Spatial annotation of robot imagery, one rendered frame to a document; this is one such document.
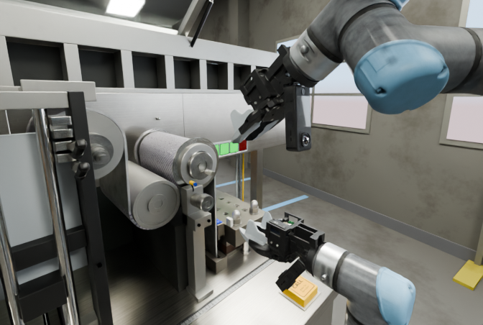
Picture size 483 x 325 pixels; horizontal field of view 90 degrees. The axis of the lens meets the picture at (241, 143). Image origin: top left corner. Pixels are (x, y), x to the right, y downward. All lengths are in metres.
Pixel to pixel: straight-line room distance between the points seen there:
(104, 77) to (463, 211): 2.85
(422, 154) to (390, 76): 2.64
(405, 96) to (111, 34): 0.82
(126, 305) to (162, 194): 0.31
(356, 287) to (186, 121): 0.78
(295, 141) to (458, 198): 2.56
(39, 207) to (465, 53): 0.56
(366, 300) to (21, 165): 0.55
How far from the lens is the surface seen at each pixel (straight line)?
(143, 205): 0.63
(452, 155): 2.84
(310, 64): 0.39
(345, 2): 0.37
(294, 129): 0.41
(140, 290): 0.84
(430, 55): 0.30
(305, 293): 0.76
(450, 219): 2.99
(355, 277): 0.50
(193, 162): 0.63
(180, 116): 0.99
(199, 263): 0.73
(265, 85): 0.44
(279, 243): 0.56
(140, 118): 0.93
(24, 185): 0.45
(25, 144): 0.44
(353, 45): 0.33
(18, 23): 0.88
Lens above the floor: 1.44
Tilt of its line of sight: 12 degrees down
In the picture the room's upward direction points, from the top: straight up
